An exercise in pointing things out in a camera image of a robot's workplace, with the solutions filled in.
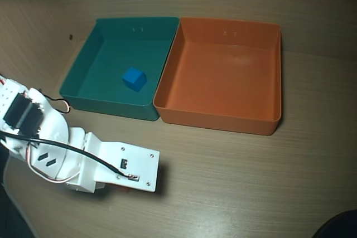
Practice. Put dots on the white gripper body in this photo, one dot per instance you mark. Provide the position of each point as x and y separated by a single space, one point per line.
83 183

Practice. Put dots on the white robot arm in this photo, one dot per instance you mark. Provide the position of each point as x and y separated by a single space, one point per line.
53 126

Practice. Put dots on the blue cube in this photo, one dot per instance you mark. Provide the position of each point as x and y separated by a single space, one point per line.
134 79

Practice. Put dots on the teal plastic box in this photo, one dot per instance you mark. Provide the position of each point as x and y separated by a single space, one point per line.
111 48

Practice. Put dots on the orange plastic box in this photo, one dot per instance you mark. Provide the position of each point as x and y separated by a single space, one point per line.
223 82

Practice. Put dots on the dark round object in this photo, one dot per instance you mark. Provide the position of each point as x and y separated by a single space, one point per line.
340 227

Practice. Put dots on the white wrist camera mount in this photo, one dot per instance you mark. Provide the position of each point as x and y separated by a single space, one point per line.
139 160

